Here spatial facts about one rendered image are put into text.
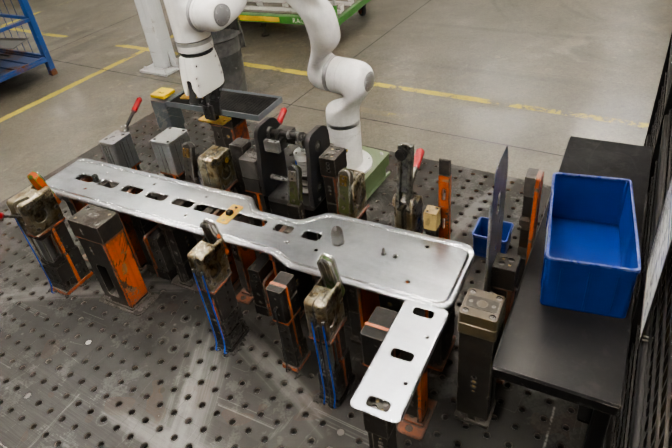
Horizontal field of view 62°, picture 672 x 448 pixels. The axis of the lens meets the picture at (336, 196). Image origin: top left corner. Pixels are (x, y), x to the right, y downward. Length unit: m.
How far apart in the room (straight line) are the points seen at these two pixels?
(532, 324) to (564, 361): 0.10
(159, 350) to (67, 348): 0.28
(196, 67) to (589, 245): 0.98
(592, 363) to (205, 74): 1.02
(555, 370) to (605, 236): 0.42
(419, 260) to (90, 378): 0.95
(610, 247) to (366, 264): 0.55
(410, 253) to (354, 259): 0.14
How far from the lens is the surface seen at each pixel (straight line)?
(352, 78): 1.83
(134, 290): 1.83
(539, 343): 1.17
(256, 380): 1.55
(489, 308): 1.17
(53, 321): 1.96
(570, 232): 1.42
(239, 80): 4.64
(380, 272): 1.33
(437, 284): 1.30
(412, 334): 1.20
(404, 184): 1.42
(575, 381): 1.13
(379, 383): 1.13
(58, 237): 1.94
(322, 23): 1.73
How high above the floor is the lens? 1.91
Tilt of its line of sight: 35 degrees down
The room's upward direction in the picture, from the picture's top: 7 degrees counter-clockwise
